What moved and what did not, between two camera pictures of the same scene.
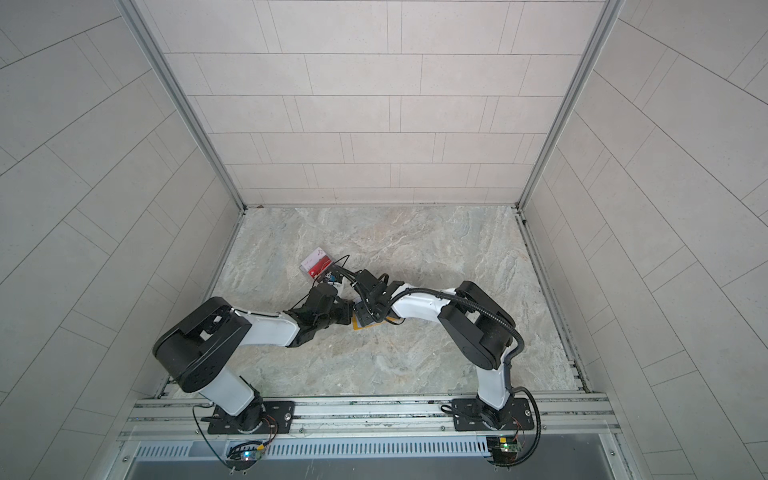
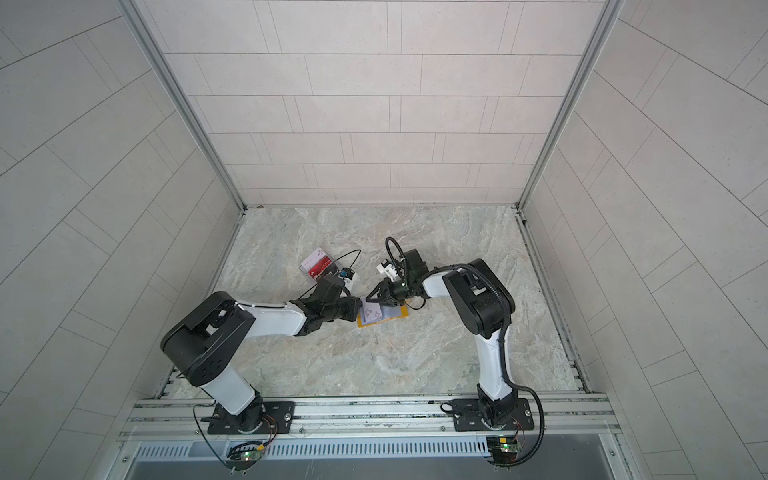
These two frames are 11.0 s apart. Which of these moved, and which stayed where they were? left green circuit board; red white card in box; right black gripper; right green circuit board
Moved: right black gripper
Stayed: left green circuit board; red white card in box; right green circuit board
